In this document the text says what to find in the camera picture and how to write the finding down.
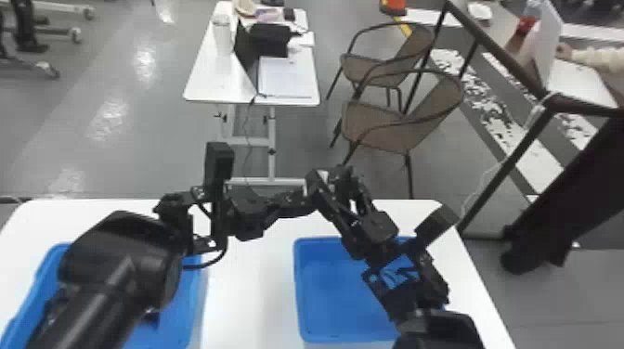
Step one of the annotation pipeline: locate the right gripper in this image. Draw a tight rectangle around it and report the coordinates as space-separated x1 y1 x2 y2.
304 164 400 261

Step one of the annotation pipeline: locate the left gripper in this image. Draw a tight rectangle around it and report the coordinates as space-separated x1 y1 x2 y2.
227 185 321 243

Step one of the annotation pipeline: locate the brown chair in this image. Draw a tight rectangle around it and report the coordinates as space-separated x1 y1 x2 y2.
324 20 438 114
328 68 465 200

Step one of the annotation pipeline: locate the blue tray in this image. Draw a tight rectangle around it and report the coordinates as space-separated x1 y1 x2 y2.
292 235 426 345
0 241 209 349

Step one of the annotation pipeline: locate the white side table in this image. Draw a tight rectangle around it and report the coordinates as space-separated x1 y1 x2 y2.
182 0 322 187

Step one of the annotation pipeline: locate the dark side table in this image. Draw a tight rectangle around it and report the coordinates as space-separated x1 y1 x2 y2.
403 0 624 236

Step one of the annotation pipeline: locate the person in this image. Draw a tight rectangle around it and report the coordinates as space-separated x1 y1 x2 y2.
499 41 624 277

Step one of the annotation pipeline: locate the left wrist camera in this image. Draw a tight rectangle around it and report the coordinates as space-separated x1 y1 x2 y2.
202 141 237 247

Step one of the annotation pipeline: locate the black cable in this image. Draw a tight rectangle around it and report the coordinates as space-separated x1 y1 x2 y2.
182 238 229 272

